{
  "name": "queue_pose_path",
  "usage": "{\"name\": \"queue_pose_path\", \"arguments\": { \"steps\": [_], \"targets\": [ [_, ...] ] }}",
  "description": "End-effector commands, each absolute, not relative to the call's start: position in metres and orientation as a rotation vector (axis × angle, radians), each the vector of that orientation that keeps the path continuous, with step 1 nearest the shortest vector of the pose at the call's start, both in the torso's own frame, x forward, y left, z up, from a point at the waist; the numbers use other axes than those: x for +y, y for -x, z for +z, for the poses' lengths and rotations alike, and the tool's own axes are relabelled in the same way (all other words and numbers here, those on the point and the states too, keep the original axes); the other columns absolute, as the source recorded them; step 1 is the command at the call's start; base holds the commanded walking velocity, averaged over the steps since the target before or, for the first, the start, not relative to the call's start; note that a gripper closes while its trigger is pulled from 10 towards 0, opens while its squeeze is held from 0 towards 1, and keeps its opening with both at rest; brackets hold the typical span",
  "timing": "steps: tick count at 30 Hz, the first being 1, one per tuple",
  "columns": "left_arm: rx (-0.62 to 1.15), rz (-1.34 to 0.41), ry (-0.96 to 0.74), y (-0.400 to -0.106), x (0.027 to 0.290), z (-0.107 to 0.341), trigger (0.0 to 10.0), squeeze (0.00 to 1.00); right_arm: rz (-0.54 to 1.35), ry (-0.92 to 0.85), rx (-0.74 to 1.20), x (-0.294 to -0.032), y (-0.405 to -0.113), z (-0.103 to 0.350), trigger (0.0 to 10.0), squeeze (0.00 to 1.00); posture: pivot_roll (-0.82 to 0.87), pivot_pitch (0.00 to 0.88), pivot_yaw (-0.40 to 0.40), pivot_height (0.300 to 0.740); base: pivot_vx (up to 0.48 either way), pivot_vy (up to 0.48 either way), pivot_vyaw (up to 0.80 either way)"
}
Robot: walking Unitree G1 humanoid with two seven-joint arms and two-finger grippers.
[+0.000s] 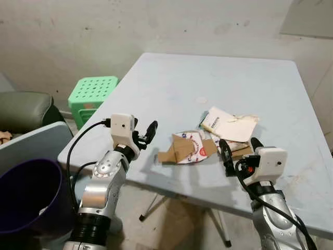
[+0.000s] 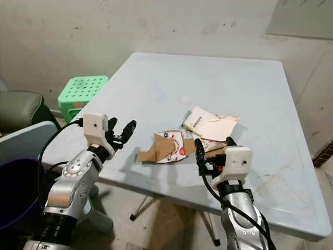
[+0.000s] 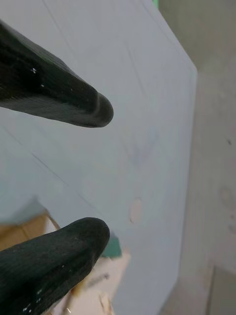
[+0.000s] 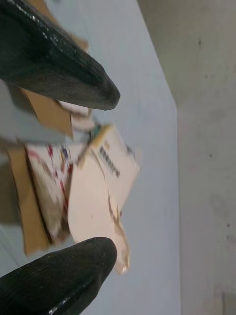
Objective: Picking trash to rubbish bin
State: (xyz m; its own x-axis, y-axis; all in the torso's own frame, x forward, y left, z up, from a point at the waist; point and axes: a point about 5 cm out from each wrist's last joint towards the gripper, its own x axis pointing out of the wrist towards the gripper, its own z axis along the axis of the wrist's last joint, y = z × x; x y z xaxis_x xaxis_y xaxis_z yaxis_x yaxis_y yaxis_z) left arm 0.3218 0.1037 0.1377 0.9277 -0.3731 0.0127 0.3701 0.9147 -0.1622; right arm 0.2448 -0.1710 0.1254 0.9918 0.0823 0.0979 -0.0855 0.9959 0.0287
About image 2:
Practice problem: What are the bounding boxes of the dark metal table leg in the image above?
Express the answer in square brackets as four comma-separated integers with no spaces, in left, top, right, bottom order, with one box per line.
[197,210,221,247]
[130,195,160,221]

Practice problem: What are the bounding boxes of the red white printed wrapper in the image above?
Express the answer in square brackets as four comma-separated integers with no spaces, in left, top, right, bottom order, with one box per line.
[153,130,197,164]

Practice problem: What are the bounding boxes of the grey-green leather armchair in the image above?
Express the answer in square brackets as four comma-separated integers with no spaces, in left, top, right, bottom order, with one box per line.
[0,90,61,134]

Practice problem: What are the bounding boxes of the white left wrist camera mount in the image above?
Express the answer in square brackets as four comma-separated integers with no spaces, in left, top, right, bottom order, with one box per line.
[83,112,110,155]

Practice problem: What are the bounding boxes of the purple rubbish bin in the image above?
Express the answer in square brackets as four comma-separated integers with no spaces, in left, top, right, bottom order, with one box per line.
[0,158,46,233]

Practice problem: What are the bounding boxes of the green plastic stool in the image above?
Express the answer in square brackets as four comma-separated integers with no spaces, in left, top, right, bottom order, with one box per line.
[57,75,110,123]

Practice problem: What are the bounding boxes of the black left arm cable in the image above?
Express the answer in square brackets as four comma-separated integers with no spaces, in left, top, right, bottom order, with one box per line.
[37,118,86,205]

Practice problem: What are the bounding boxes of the brown paper scrap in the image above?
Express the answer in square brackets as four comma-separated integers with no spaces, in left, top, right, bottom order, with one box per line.
[203,140,227,157]

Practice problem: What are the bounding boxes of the grey wall board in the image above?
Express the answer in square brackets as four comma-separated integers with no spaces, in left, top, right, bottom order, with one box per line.
[265,0,333,40]

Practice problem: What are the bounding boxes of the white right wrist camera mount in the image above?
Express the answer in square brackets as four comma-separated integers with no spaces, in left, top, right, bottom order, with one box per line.
[210,146,254,190]

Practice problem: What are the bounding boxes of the brown cardboard piece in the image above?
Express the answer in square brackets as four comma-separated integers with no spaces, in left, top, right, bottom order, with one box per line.
[136,136,175,164]

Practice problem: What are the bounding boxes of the cream paper bag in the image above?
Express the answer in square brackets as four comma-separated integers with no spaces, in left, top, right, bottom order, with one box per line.
[182,105,240,143]

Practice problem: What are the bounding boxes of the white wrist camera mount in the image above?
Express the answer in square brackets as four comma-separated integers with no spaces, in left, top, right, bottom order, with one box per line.
[83,112,110,155]
[210,146,254,190]

